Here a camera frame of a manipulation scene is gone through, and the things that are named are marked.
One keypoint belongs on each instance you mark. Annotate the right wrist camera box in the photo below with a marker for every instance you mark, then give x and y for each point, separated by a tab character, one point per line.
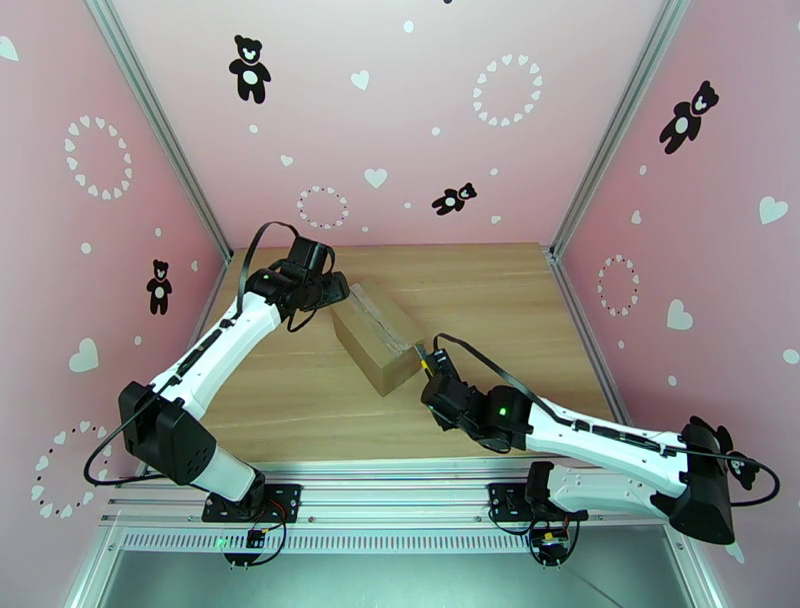
441	362

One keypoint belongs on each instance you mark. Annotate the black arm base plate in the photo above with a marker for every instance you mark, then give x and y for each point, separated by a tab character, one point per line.
284	500
503	500

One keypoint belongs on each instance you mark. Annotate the perforated metal strip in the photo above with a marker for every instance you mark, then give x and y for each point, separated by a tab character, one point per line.
400	542

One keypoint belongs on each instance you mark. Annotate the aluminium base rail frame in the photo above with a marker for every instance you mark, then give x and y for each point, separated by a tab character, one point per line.
400	500

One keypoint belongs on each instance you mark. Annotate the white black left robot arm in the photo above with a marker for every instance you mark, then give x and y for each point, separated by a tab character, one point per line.
212	350

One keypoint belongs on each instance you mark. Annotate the brown cardboard express box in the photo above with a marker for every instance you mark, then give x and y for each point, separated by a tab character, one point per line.
375	350

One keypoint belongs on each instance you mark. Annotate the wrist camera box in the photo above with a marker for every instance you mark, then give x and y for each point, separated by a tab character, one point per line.
300	241
441	362

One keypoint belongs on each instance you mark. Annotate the aluminium corner post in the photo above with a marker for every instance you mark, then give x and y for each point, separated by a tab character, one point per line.
164	125
615	125

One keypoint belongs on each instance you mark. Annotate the yellow black utility knife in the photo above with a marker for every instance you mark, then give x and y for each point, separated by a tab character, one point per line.
425	362

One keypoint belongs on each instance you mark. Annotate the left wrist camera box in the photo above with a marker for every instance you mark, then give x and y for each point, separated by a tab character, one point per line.
300	241

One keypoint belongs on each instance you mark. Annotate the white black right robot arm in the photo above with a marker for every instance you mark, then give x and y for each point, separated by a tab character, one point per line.
600	444

